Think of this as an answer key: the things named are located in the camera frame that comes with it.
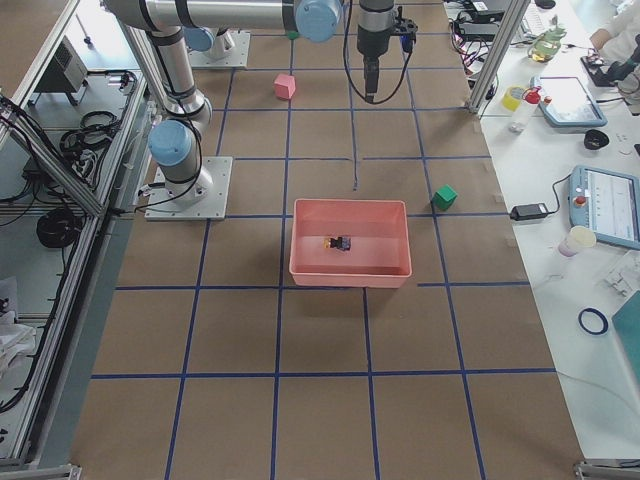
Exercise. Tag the grey electronics box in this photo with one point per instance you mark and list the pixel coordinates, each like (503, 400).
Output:
(65, 74)

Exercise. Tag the teach pendant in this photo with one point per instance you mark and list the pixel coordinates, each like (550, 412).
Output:
(607, 203)
(567, 102)

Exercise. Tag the paper cup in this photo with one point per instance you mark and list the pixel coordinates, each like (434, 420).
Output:
(578, 239)

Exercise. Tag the teach pendant near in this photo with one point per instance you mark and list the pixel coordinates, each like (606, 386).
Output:
(607, 203)

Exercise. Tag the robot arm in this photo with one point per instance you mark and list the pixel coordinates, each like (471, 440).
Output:
(214, 44)
(164, 23)

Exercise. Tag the green cube near bin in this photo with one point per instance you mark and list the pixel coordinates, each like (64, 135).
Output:
(444, 197)

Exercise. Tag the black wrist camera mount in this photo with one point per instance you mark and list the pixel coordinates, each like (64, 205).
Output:
(406, 30)

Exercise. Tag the yellow push button switch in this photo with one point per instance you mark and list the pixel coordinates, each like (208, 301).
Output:
(340, 243)

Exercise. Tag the clear plastic bottle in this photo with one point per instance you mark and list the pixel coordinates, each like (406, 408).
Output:
(524, 112)

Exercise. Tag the black bowl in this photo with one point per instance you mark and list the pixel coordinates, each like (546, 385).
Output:
(595, 139)

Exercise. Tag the black power adapter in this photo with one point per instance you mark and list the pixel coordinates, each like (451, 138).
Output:
(526, 212)

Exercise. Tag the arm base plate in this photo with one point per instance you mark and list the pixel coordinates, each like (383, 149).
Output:
(207, 199)
(237, 59)

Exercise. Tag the pink plastic bin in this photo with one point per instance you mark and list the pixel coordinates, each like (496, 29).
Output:
(380, 251)

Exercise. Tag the teach pendant far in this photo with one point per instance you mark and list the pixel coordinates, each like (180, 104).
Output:
(567, 102)

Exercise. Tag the yellow tape roll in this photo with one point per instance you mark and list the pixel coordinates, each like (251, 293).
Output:
(512, 97)

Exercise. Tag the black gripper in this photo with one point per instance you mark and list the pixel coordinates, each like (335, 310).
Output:
(372, 44)

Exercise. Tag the pink cube centre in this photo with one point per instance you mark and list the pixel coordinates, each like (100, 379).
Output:
(284, 86)

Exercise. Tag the aluminium frame post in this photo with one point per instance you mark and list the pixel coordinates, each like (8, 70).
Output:
(510, 23)

